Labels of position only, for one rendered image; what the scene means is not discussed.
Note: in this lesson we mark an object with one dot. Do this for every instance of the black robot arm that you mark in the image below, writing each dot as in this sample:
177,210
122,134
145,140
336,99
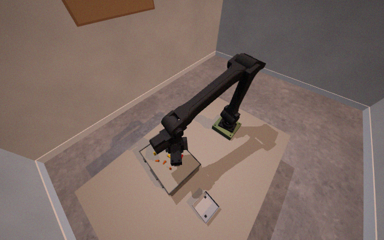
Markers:
243,68

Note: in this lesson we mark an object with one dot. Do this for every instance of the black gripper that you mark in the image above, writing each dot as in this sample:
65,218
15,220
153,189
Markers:
185,143

